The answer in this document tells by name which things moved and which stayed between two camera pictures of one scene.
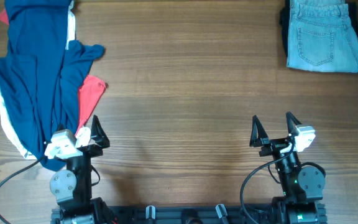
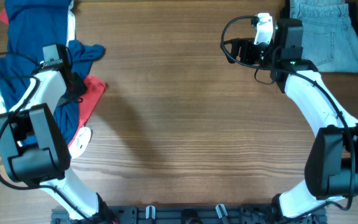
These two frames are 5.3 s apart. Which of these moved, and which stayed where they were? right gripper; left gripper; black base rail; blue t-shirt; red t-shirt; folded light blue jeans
Moved: left gripper; right gripper
Stayed: blue t-shirt; black base rail; red t-shirt; folded light blue jeans
